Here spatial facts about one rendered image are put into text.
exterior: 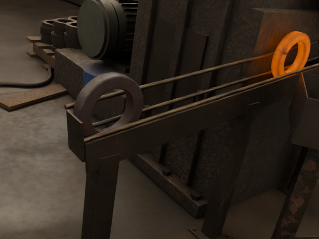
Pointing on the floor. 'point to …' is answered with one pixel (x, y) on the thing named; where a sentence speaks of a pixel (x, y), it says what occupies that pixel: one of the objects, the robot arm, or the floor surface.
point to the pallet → (54, 39)
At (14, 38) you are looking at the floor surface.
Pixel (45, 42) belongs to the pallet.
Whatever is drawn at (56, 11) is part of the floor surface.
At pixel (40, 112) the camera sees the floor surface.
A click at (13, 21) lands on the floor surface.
